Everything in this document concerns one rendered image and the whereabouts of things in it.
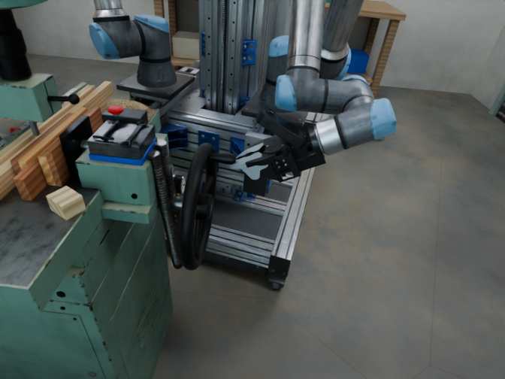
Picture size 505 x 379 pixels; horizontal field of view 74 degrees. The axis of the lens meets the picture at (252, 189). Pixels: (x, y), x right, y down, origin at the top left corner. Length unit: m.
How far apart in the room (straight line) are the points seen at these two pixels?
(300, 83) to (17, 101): 0.55
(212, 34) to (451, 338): 1.58
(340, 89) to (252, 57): 0.67
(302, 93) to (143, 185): 0.38
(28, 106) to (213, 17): 0.78
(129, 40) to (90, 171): 0.69
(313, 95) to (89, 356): 0.79
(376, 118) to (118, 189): 0.52
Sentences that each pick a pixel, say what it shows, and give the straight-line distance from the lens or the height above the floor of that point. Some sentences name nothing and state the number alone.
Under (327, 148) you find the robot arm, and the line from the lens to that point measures 0.72.
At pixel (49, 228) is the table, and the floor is 0.90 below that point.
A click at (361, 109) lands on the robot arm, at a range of 0.72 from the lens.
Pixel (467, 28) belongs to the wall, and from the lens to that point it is 4.51.
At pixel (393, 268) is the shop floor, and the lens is 1.93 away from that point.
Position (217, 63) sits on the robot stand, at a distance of 1.39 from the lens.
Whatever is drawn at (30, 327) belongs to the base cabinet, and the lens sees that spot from 0.93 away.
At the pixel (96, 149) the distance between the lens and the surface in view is 0.67.
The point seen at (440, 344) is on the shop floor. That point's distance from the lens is 1.76.
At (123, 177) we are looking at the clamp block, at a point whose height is 0.94.
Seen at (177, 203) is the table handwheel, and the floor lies 0.82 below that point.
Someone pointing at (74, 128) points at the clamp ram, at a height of 0.99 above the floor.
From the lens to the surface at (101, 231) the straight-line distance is 0.74.
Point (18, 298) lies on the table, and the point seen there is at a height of 0.87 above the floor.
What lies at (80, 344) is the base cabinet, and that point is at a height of 0.55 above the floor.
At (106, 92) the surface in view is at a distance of 1.07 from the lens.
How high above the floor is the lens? 1.32
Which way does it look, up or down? 38 degrees down
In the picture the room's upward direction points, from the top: 6 degrees clockwise
